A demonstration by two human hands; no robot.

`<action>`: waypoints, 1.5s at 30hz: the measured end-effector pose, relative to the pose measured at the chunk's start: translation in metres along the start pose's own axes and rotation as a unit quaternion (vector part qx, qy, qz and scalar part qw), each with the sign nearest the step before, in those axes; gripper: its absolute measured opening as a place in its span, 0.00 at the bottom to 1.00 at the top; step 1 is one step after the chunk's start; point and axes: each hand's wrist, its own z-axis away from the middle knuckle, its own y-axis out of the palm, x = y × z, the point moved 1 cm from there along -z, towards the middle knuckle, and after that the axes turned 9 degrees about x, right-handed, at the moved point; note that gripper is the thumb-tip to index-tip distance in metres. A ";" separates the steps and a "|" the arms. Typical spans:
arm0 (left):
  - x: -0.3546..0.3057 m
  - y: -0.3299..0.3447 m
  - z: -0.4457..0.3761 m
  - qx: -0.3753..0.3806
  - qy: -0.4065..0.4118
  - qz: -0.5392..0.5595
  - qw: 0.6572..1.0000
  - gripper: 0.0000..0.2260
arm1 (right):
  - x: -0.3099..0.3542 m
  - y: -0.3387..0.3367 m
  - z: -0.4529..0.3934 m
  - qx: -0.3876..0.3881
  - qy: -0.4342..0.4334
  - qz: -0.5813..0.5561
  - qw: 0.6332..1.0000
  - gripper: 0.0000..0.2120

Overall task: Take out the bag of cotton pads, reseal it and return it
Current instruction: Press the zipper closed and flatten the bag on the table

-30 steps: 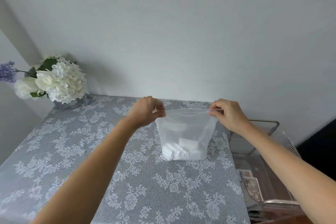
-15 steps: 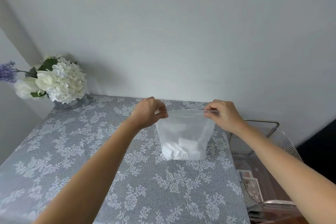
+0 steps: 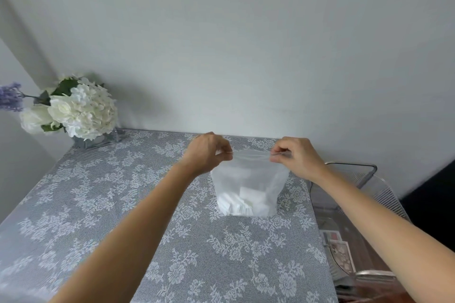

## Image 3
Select clear glass vase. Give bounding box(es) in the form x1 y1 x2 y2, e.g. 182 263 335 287
71 128 124 151

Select person's left forearm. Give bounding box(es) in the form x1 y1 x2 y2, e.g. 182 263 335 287
49 164 200 303

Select white flower bouquet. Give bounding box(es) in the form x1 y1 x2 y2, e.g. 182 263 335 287
19 75 119 142

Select grey floral lace tablecloth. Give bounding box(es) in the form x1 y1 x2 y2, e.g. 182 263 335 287
0 128 339 303

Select black cabinet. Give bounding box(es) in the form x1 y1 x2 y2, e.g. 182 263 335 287
400 160 455 254

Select pink patterned cards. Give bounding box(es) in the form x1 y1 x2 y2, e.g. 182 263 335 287
319 229 357 276

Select clear plastic storage bin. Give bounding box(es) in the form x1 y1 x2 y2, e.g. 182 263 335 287
308 161 414 303

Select purple lavender sprig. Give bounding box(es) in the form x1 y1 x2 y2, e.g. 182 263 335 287
0 81 40 113

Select person's right forearm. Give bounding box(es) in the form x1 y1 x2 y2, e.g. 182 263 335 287
308 166 455 303

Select clear plastic bag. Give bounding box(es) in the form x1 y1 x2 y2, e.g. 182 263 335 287
209 149 291 217

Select person's right hand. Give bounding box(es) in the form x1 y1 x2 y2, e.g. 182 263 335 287
269 137 327 181

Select person's left hand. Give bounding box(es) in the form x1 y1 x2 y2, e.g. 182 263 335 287
180 132 234 177

